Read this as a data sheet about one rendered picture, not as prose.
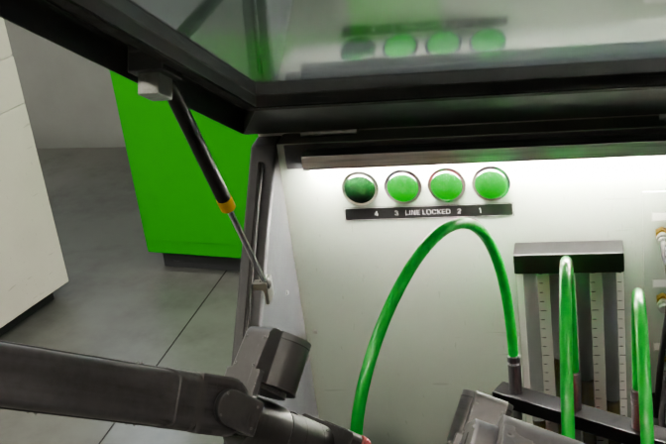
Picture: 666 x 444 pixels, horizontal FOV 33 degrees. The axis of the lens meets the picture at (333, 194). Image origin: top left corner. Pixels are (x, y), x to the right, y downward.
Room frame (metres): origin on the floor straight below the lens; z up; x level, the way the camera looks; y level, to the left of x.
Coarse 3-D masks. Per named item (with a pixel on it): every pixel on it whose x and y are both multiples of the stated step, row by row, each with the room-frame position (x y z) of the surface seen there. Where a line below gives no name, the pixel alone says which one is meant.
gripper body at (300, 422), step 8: (296, 416) 1.00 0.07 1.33; (304, 416) 1.01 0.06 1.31; (312, 416) 1.05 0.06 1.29; (296, 424) 0.98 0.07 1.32; (304, 424) 0.99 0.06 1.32; (312, 424) 1.00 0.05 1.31; (320, 424) 1.01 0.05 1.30; (328, 424) 1.02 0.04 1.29; (296, 432) 0.98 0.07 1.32; (304, 432) 0.98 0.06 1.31; (312, 432) 0.99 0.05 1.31; (320, 432) 1.00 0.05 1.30; (328, 432) 1.00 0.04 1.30; (336, 432) 1.00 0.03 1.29; (344, 432) 0.99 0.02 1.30; (352, 432) 0.99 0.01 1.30; (296, 440) 0.97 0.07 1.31; (304, 440) 0.98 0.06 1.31; (312, 440) 0.98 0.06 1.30; (320, 440) 0.99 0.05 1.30; (328, 440) 0.99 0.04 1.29; (336, 440) 1.00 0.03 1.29; (344, 440) 0.99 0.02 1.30; (352, 440) 0.98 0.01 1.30; (360, 440) 0.98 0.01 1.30
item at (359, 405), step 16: (448, 224) 1.20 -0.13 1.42; (464, 224) 1.23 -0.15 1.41; (480, 224) 1.26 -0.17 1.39; (432, 240) 1.17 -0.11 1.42; (416, 256) 1.14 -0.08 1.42; (496, 256) 1.29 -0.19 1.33; (400, 272) 1.13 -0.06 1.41; (496, 272) 1.30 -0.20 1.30; (400, 288) 1.11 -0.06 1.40; (384, 304) 1.10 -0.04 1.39; (512, 304) 1.31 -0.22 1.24; (384, 320) 1.08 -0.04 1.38; (512, 320) 1.31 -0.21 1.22; (384, 336) 1.07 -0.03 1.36; (512, 336) 1.31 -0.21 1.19; (368, 352) 1.06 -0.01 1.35; (512, 352) 1.31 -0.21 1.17; (368, 368) 1.05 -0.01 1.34; (368, 384) 1.04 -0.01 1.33; (352, 416) 1.03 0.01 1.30
